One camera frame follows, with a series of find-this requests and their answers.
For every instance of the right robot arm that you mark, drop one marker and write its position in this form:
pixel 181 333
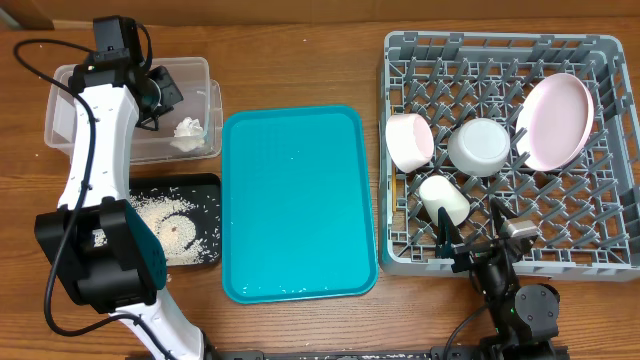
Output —
pixel 524 317

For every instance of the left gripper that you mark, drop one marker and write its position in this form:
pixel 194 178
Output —
pixel 172 94

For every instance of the small bowl with food scraps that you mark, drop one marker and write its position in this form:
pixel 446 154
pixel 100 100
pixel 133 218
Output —
pixel 409 141

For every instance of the grey dishwasher rack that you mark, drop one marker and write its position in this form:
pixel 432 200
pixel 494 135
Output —
pixel 587 211

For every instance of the white round bowl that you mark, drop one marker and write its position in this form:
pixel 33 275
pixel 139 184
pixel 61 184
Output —
pixel 479 147

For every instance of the black rectangular tray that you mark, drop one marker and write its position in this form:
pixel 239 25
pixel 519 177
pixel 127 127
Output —
pixel 200 190

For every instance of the white paper cup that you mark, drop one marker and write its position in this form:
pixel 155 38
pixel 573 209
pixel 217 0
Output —
pixel 437 191

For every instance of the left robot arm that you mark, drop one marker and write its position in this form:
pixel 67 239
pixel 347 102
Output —
pixel 106 264

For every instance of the spilled rice food scraps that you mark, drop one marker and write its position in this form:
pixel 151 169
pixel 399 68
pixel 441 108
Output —
pixel 175 230

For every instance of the clear plastic storage bin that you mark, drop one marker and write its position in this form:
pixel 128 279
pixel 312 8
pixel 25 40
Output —
pixel 202 101

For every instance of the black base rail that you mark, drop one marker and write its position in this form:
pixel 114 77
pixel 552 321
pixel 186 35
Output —
pixel 350 355

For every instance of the teal serving tray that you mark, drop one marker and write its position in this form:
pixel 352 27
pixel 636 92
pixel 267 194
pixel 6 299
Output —
pixel 296 208

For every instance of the pink round plate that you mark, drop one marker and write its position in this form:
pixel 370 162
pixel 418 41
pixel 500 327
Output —
pixel 557 117

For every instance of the white napkin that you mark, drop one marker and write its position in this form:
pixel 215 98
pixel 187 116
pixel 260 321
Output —
pixel 188 135

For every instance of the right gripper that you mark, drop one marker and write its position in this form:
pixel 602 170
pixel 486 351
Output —
pixel 449 242

